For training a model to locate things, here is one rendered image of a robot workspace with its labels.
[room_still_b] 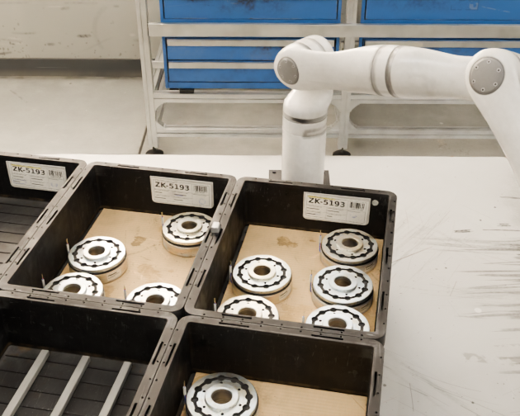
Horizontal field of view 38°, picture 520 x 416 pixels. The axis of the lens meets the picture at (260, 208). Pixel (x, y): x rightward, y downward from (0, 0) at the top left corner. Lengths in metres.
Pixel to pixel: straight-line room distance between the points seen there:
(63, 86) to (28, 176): 2.59
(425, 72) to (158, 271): 0.58
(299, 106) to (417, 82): 0.30
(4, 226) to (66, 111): 2.36
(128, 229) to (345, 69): 0.51
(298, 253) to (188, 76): 1.91
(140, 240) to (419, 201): 0.70
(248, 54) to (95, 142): 0.86
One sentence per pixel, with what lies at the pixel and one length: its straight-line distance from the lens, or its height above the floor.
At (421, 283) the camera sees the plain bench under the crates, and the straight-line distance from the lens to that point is 1.59.
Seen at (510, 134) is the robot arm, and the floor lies 1.13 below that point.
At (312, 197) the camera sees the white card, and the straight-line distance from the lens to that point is 1.43.
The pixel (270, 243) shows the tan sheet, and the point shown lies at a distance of 1.44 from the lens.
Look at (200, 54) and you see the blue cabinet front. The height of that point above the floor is 0.47.
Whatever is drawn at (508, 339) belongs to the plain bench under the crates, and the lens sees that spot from 1.50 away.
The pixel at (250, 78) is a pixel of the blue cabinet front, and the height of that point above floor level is 0.37.
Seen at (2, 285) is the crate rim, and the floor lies 0.93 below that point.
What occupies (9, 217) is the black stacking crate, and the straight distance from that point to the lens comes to 1.59.
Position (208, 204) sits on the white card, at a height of 0.87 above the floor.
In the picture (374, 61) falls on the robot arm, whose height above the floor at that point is 1.15.
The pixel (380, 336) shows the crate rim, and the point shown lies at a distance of 1.11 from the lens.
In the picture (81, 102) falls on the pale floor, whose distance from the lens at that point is 3.96.
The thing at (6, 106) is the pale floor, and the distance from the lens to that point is 4.02.
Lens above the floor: 1.68
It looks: 34 degrees down
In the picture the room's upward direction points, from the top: straight up
